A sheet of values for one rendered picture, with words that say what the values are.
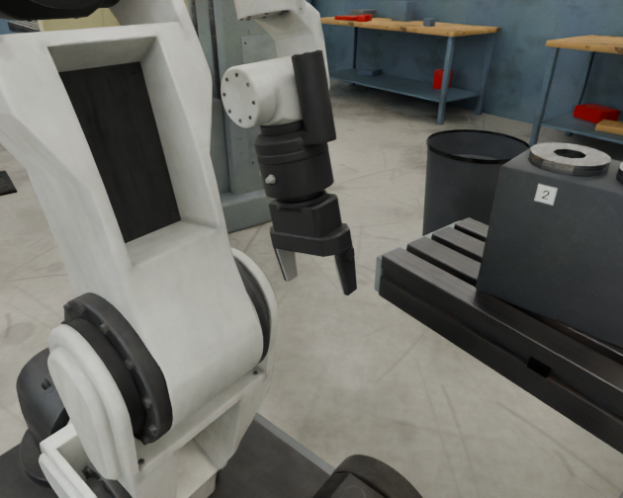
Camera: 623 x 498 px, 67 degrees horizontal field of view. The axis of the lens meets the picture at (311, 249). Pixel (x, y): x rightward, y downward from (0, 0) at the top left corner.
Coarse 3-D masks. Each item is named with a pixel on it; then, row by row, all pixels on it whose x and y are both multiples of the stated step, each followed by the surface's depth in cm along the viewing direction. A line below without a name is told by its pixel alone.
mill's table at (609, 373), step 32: (480, 224) 86; (384, 256) 76; (416, 256) 76; (448, 256) 76; (480, 256) 76; (384, 288) 78; (416, 288) 72; (448, 288) 68; (448, 320) 69; (480, 320) 64; (512, 320) 62; (544, 320) 63; (480, 352) 66; (512, 352) 62; (544, 352) 57; (576, 352) 56; (608, 352) 57; (544, 384) 59; (576, 384) 56; (608, 384) 52; (576, 416) 57; (608, 416) 53
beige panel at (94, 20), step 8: (184, 0) 144; (104, 8) 132; (88, 16) 130; (96, 16) 131; (104, 16) 133; (112, 16) 134; (40, 24) 127; (48, 24) 126; (56, 24) 127; (64, 24) 128; (72, 24) 129; (80, 24) 130; (88, 24) 131; (96, 24) 132; (104, 24) 133; (112, 24) 135; (120, 24) 136
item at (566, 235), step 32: (512, 160) 60; (544, 160) 56; (576, 160) 56; (608, 160) 56; (512, 192) 59; (544, 192) 56; (576, 192) 54; (608, 192) 52; (512, 224) 60; (544, 224) 57; (576, 224) 55; (608, 224) 53; (512, 256) 62; (544, 256) 59; (576, 256) 56; (608, 256) 54; (480, 288) 67; (512, 288) 63; (544, 288) 60; (576, 288) 58; (608, 288) 55; (576, 320) 59; (608, 320) 57
